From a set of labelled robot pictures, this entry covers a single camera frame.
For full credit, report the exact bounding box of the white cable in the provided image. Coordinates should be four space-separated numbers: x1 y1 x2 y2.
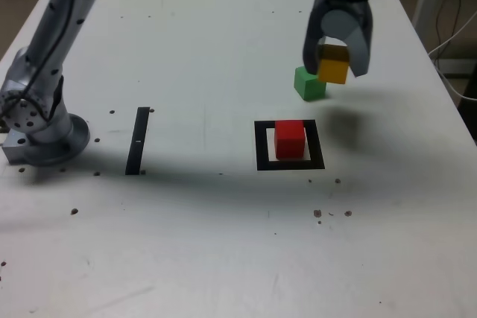
427 10 477 102

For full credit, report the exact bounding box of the black tape square outline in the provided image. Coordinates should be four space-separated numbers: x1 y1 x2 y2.
253 119 326 172

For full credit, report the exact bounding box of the black tape strip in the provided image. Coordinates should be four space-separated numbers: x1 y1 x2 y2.
124 106 151 177

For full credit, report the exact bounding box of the red cube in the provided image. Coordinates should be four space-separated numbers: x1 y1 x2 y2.
274 119 307 160

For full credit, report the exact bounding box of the yellow cube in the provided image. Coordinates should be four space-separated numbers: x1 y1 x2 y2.
316 44 351 85

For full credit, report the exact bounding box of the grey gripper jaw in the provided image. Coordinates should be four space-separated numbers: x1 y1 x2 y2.
301 0 328 76
321 0 374 78

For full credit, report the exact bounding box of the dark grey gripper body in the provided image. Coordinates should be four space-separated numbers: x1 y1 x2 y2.
315 0 373 14

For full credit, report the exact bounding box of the green cube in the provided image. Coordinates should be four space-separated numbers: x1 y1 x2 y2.
294 66 328 102

